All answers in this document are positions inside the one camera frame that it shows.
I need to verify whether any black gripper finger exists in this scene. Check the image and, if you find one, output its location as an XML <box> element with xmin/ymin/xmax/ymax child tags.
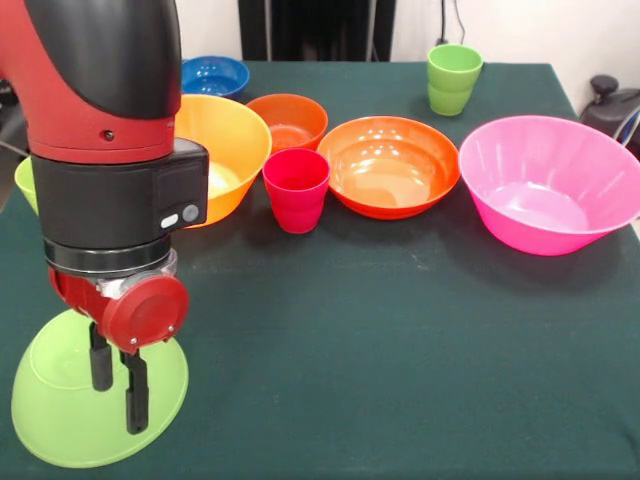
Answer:
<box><xmin>118</xmin><ymin>348</ymin><xmax>151</xmax><ymax>436</ymax></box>
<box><xmin>88</xmin><ymin>321</ymin><xmax>114</xmax><ymax>393</ymax></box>

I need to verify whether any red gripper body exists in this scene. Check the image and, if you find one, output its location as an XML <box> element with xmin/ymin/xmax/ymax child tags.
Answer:
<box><xmin>48</xmin><ymin>267</ymin><xmax>192</xmax><ymax>358</ymax></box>

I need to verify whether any green bowl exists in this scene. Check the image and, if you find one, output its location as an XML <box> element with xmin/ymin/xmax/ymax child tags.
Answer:
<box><xmin>10</xmin><ymin>307</ymin><xmax>190</xmax><ymax>470</ymax></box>

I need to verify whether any lime yellow cup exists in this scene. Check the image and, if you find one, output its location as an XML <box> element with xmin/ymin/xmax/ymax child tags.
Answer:
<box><xmin>14</xmin><ymin>157</ymin><xmax>40</xmax><ymax>216</ymax></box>

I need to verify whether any large yellow-orange bowl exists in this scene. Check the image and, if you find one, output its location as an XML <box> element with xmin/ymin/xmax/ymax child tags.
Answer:
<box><xmin>174</xmin><ymin>93</ymin><xmax>273</xmax><ymax>229</ymax></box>

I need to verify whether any magenta red cup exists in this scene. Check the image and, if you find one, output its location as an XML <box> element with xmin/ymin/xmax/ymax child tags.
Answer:
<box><xmin>261</xmin><ymin>147</ymin><xmax>332</xmax><ymax>235</ymax></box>

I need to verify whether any dark green tablecloth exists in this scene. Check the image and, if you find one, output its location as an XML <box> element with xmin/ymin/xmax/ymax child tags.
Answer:
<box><xmin>0</xmin><ymin>58</ymin><xmax>640</xmax><ymax>480</ymax></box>

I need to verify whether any small orange-red bowl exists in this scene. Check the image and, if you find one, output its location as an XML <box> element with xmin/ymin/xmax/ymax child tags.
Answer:
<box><xmin>245</xmin><ymin>93</ymin><xmax>330</xmax><ymax>154</ymax></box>

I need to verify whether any blue bowl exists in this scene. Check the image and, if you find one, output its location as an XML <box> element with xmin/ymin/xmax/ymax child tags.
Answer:
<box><xmin>180</xmin><ymin>55</ymin><xmax>251</xmax><ymax>101</ymax></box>

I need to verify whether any wide orange-red bowl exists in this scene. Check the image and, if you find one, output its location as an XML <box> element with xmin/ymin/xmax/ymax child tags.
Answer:
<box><xmin>316</xmin><ymin>116</ymin><xmax>461</xmax><ymax>221</ymax></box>

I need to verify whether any green cup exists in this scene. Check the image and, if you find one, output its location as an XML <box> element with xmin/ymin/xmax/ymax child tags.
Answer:
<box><xmin>426</xmin><ymin>43</ymin><xmax>485</xmax><ymax>118</ymax></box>

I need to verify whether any pink bowl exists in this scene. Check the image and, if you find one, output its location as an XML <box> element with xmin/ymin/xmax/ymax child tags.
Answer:
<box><xmin>458</xmin><ymin>115</ymin><xmax>640</xmax><ymax>257</ymax></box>

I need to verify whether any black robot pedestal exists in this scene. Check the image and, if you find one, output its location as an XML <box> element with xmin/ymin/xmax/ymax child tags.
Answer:
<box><xmin>237</xmin><ymin>0</ymin><xmax>396</xmax><ymax>62</ymax></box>

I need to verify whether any black wall cable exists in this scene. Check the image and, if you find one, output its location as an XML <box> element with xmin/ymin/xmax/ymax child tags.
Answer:
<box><xmin>437</xmin><ymin>0</ymin><xmax>467</xmax><ymax>47</ymax></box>

